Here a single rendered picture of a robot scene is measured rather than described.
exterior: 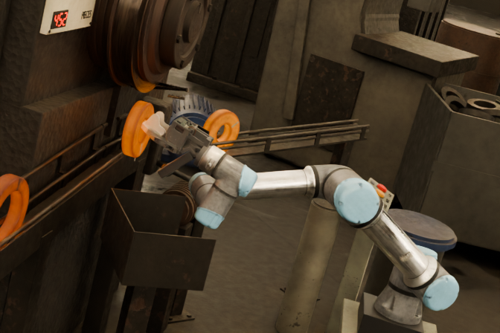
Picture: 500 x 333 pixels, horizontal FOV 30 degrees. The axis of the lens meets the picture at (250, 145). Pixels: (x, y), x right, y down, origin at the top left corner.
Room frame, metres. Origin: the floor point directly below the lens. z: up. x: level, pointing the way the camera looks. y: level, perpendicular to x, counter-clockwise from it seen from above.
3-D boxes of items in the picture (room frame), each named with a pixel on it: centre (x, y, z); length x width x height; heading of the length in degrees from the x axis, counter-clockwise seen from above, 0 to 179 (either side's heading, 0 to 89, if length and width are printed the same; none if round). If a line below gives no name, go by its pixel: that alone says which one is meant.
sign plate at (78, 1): (2.34, 0.53, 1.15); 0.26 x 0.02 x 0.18; 169
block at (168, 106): (2.88, 0.33, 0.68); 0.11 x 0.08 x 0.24; 79
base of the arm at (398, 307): (2.73, -0.59, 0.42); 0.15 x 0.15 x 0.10
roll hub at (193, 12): (2.63, 0.26, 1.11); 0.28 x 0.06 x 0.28; 169
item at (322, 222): (3.17, -0.32, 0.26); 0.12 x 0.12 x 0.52
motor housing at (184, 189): (2.95, 0.17, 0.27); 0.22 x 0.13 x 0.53; 169
